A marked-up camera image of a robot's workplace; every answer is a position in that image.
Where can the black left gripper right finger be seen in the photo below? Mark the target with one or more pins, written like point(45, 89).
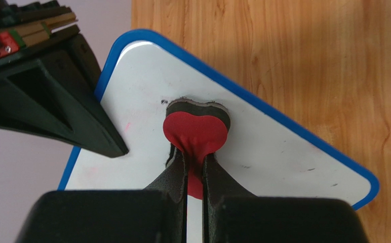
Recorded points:
point(219, 188)

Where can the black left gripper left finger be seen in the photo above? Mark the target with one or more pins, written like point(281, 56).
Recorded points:
point(172, 183)

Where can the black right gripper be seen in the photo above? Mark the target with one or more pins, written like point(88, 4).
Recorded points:
point(49, 90)

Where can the red heart eraser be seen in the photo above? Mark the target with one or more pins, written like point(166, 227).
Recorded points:
point(197, 130)

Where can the blue framed whiteboard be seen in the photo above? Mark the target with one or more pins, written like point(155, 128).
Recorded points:
point(305, 190)

